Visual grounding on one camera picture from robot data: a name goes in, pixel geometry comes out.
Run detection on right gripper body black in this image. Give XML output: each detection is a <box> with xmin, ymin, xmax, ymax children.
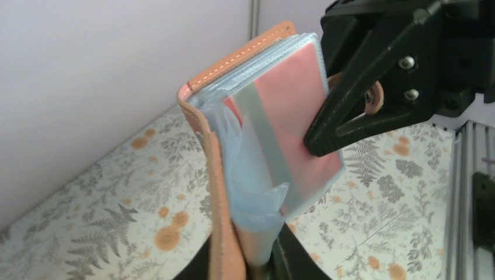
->
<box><xmin>328</xmin><ymin>1</ymin><xmax>494</xmax><ymax>116</ymax></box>

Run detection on floral table cloth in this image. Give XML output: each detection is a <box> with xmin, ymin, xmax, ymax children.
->
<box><xmin>1</xmin><ymin>108</ymin><xmax>452</xmax><ymax>279</ymax></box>

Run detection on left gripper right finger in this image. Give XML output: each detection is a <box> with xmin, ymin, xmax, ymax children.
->
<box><xmin>270</xmin><ymin>223</ymin><xmax>332</xmax><ymax>280</ymax></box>

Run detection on tan leather card holder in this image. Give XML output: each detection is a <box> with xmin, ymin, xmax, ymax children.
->
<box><xmin>177</xmin><ymin>21</ymin><xmax>345</xmax><ymax>279</ymax></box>

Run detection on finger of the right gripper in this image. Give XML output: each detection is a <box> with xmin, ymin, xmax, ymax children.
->
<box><xmin>320</xmin><ymin>15</ymin><xmax>383</xmax><ymax>77</ymax></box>
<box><xmin>304</xmin><ymin>8</ymin><xmax>442</xmax><ymax>157</ymax></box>

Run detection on red VIP credit card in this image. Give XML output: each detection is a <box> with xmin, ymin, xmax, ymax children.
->
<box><xmin>224</xmin><ymin>39</ymin><xmax>345</xmax><ymax>218</ymax></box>

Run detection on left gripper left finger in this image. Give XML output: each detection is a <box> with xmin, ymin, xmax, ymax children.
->
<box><xmin>173</xmin><ymin>237</ymin><xmax>211</xmax><ymax>280</ymax></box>

